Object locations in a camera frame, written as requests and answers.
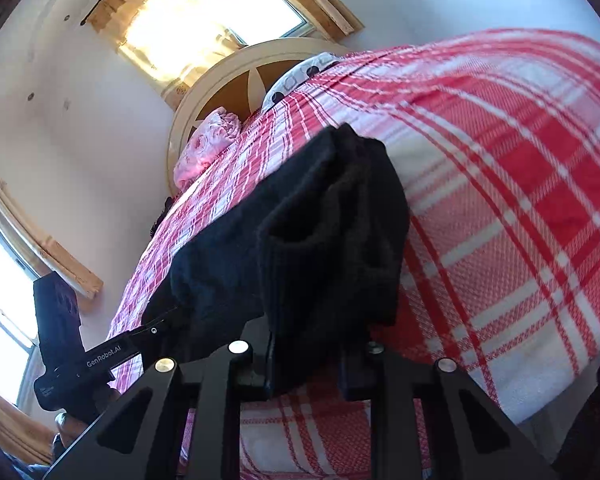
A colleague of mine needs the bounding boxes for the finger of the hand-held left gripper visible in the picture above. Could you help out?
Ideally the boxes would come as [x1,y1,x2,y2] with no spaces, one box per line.
[127,305,186,356]

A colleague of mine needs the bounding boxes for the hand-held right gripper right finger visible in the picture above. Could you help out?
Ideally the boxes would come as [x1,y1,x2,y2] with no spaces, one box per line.
[339,340,556,480]

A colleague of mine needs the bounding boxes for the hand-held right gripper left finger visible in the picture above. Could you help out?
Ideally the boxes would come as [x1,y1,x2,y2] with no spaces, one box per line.
[42,321,273,480]

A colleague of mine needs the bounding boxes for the black pants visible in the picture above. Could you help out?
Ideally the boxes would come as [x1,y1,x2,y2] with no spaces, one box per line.
[142,122,411,396]

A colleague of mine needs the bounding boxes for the person's left hand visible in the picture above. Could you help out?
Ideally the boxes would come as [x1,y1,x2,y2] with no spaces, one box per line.
[52,410,98,461]

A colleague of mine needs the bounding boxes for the side window yellow curtain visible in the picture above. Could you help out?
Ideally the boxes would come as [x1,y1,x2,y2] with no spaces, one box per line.
[0,377,56,466]

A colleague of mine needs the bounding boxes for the pink floral pillow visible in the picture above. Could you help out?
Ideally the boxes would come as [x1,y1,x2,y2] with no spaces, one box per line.
[174,106,241,191]

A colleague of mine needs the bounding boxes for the red plaid blanket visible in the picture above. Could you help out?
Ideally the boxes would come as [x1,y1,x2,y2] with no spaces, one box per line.
[105,27,600,480]

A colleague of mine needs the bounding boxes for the cream round headboard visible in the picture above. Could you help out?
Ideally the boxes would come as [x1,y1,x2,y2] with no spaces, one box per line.
[167,36,356,196]

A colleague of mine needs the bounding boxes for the white dotted pillow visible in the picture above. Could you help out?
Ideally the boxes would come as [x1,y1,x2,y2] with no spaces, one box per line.
[261,51,341,113]

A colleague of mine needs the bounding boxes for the wide yellow curtain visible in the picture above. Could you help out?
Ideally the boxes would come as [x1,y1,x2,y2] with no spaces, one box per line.
[85,0,246,96]

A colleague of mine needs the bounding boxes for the narrow yellow curtain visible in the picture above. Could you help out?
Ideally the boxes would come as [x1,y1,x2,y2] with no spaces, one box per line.
[260,0,366,41]

